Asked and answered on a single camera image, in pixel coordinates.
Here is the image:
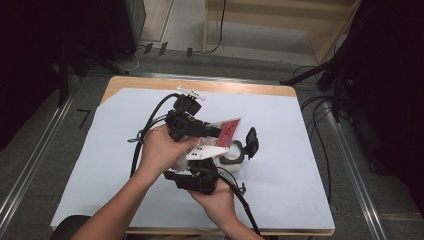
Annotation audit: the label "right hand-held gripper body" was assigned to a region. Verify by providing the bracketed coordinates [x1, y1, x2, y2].
[173, 144, 231, 196]

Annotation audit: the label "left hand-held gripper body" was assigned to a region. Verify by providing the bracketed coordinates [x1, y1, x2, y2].
[165, 85, 214, 142]

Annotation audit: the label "red and white spout pouch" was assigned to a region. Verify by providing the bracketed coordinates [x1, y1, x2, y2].
[173, 117, 243, 173]

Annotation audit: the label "person's left hand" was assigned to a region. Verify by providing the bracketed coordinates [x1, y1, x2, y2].
[137, 124, 200, 183]

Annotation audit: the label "person's right hand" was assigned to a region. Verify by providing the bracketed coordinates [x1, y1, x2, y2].
[188, 179, 242, 223]

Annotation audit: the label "wooden table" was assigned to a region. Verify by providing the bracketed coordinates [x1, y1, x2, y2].
[49, 75, 336, 237]

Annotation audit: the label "white paper sheet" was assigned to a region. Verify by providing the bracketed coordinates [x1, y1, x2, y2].
[50, 87, 336, 231]

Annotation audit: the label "black cabinet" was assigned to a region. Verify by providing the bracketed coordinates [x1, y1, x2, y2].
[99, 0, 148, 64]

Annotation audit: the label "dark round seat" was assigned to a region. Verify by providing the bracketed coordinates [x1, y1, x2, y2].
[49, 214, 92, 240]

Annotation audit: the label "black tripod stand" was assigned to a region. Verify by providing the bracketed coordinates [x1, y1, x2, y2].
[279, 53, 352, 123]

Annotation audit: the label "black metal stand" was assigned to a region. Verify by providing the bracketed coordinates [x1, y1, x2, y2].
[55, 41, 129, 108]

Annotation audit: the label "dark curtain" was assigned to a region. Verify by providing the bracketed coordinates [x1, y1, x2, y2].
[343, 0, 424, 218]

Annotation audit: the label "metal floor rail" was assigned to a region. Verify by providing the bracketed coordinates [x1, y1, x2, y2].
[89, 71, 282, 85]
[323, 99, 388, 240]
[0, 76, 79, 232]

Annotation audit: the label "right hand-held gripper black cable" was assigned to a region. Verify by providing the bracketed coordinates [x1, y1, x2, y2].
[215, 165, 263, 236]

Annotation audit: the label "white floor cable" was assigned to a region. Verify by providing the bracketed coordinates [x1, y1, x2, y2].
[122, 45, 145, 73]

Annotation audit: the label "thin black hanging cable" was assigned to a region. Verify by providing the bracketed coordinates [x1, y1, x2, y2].
[203, 0, 228, 55]

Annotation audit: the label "black floor cables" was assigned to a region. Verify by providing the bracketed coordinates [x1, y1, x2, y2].
[292, 64, 335, 203]

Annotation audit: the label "light wooden frame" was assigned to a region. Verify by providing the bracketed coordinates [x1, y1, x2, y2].
[202, 0, 363, 65]

